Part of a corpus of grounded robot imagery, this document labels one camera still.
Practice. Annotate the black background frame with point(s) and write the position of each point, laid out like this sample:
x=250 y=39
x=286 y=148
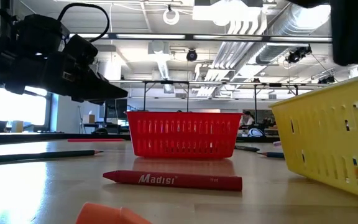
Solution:
x=166 y=82

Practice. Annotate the black ceiling lamp cluster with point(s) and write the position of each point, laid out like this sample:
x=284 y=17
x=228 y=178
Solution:
x=297 y=54
x=326 y=80

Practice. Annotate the blue pencil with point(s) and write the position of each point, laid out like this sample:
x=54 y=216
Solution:
x=273 y=155

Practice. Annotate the white and blue ball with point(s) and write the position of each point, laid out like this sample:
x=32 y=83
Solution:
x=256 y=132

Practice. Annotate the red plastic bin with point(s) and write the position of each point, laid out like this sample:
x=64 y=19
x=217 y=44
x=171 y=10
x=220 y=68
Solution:
x=182 y=115

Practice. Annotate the black aluminium table frame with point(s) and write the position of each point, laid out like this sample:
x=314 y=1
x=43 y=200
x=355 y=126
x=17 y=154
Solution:
x=57 y=137

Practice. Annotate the long ceiling light strip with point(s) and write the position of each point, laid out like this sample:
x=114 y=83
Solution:
x=151 y=36

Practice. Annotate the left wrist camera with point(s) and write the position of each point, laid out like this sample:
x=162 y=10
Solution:
x=79 y=49

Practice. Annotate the thin red crayon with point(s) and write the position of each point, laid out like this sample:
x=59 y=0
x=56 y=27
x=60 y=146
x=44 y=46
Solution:
x=95 y=140

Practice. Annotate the black monitor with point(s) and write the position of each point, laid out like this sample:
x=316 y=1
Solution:
x=117 y=110

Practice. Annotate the red Madisi crayon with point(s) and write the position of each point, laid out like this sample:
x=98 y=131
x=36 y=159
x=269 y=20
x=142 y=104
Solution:
x=191 y=181

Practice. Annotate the yellow plastic bin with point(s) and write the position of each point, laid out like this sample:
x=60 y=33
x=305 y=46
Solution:
x=322 y=141

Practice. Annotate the bright window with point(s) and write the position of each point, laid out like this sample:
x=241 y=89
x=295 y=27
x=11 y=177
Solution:
x=20 y=109

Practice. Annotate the pale yellow box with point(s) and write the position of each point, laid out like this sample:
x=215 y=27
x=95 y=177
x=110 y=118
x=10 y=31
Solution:
x=17 y=127

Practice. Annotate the orange cap eraser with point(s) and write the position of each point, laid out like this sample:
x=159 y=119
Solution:
x=104 y=216

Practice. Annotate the pink pen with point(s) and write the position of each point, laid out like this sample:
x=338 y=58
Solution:
x=277 y=144

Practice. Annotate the person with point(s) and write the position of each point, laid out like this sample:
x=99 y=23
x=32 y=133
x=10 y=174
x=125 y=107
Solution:
x=248 y=119

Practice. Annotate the white ceiling light fixture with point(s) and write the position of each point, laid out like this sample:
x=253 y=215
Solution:
x=225 y=12

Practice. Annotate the cardboard box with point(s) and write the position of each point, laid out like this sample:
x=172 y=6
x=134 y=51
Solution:
x=89 y=119

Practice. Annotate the short dark green pencil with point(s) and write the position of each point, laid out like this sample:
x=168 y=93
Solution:
x=247 y=148

